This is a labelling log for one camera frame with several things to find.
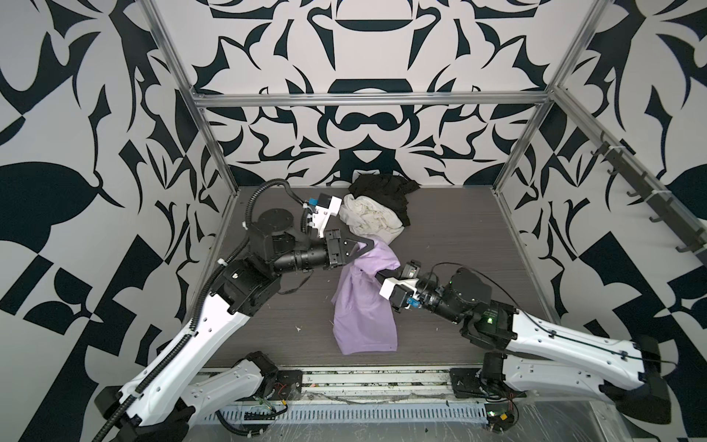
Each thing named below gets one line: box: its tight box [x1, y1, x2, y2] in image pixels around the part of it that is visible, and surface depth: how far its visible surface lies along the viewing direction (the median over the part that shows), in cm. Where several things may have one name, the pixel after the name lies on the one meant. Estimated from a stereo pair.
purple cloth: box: [331, 239, 401, 356], surface depth 70 cm
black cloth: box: [347, 174, 421, 227], surface depth 113 cm
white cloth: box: [338, 194, 406, 245], surface depth 104 cm
